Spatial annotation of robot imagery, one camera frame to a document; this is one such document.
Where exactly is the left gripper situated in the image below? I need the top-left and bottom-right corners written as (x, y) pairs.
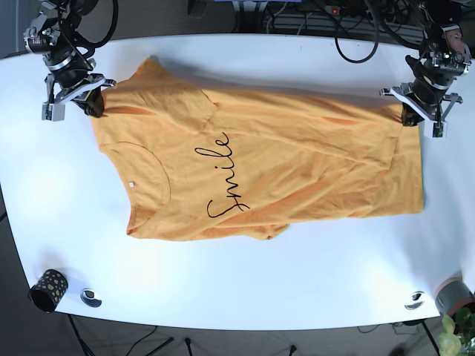
top-left (380, 76), bottom-right (463, 139)

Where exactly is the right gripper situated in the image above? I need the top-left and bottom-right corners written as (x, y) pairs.
top-left (42, 63), bottom-right (117, 122)

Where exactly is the orange yellow T-shirt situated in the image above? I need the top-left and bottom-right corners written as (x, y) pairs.
top-left (91, 59), bottom-right (423, 241)

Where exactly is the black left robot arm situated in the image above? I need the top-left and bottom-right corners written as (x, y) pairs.
top-left (330, 1), bottom-right (472, 138)

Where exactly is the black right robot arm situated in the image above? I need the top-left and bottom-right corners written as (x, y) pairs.
top-left (24, 1), bottom-right (119, 122)

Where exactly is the grey plant pot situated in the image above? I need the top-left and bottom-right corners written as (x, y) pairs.
top-left (434, 277), bottom-right (474, 317)

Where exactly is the right silver table grommet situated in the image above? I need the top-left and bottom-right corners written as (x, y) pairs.
top-left (404, 291), bottom-right (427, 311)

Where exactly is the silver table grommet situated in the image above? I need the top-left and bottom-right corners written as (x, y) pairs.
top-left (404, 291), bottom-right (427, 311)
top-left (80, 289), bottom-right (102, 308)

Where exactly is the left silver table grommet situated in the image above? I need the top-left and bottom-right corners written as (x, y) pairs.
top-left (80, 289), bottom-right (102, 308)

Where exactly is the black dotted cup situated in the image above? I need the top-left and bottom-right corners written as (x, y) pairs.
top-left (28, 269), bottom-right (68, 313)

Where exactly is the green potted plant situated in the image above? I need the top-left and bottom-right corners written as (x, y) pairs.
top-left (439, 306), bottom-right (475, 356)

